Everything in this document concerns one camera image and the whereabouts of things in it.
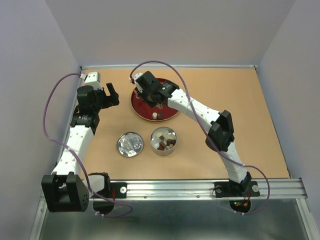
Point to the silver tin lid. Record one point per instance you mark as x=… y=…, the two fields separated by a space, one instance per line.
x=130 y=144

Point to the white paper cup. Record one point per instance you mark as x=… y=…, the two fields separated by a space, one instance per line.
x=157 y=131
x=167 y=141
x=156 y=144

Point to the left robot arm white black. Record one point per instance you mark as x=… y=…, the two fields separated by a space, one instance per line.
x=63 y=189

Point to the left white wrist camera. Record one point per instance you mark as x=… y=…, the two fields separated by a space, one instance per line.
x=93 y=79

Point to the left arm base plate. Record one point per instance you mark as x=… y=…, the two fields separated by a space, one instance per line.
x=116 y=190

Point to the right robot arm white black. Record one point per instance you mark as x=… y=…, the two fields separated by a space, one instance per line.
x=217 y=125

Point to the silver metal tongs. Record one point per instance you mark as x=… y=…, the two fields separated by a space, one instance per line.
x=160 y=106

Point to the dark square chocolate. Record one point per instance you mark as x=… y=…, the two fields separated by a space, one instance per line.
x=172 y=142

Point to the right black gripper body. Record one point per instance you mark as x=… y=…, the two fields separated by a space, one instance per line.
x=146 y=96

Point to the red round tray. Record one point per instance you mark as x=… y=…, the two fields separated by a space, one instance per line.
x=144 y=111

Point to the brown block chocolate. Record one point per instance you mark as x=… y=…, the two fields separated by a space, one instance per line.
x=162 y=144

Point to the aluminium mounting rail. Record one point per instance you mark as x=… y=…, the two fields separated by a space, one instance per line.
x=185 y=190

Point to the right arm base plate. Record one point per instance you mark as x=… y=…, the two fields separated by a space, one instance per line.
x=230 y=189

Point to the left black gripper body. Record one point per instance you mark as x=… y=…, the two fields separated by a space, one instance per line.
x=102 y=100

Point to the round silver tin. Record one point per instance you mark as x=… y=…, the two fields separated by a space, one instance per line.
x=165 y=152

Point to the white strawberry chocolate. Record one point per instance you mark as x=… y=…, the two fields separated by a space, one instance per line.
x=154 y=115

